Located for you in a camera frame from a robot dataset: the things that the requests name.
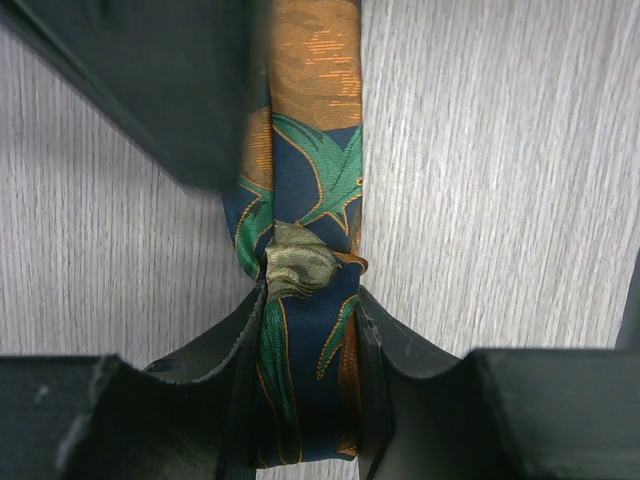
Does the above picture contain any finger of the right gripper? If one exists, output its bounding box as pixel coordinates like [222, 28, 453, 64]
[1, 0, 272, 193]

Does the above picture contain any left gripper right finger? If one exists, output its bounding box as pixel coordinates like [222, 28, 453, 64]
[357, 290, 639, 479]

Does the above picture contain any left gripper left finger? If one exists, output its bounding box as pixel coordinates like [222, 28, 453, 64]
[1, 284, 266, 479]

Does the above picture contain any floral patterned necktie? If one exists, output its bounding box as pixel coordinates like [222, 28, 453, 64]
[223, 1, 367, 469]

